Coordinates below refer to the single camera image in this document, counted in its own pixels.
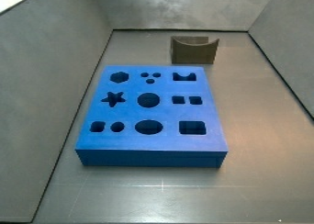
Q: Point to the blue foam shape board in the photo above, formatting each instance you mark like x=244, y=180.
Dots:
x=153, y=118

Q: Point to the olive curved block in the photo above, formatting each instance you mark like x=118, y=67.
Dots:
x=193, y=50

